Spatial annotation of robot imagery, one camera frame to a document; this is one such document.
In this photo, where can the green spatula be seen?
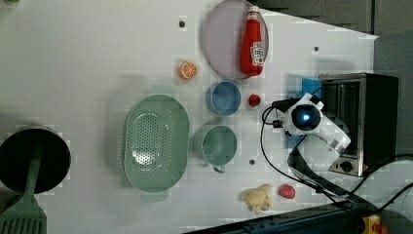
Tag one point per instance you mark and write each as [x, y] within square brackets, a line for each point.
[25, 216]

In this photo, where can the blue glass oven door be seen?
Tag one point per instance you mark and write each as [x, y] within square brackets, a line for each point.
[303, 115]

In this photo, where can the black pot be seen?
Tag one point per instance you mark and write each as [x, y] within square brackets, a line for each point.
[18, 151]

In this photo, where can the small red tomato toy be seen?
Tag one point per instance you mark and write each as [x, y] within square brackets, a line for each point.
[254, 100]

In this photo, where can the peeled banana toy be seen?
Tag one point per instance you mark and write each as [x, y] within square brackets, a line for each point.
[258, 199]

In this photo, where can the red strawberry toy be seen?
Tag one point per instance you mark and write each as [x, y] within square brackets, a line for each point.
[287, 191]

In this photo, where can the green colander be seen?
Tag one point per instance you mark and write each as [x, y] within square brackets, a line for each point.
[156, 143]

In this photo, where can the black toaster oven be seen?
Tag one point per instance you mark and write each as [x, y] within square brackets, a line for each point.
[367, 104]

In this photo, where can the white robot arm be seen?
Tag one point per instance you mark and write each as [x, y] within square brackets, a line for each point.
[323, 142]

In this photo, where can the orange slice toy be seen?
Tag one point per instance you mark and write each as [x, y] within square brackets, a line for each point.
[188, 70]

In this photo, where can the red ketchup bottle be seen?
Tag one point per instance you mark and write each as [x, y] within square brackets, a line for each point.
[252, 52]

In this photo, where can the green mug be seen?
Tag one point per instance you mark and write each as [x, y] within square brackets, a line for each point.
[216, 144]

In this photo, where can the pink round plate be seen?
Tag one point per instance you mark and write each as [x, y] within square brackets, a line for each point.
[223, 35]

